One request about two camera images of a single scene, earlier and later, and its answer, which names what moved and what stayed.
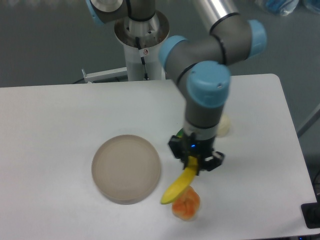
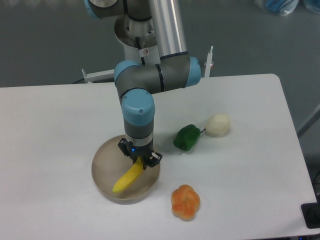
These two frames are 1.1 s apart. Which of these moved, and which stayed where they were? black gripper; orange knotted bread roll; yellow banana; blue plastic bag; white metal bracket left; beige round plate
Moved: yellow banana; black gripper
Stayed: orange knotted bread roll; white metal bracket left; beige round plate; blue plastic bag
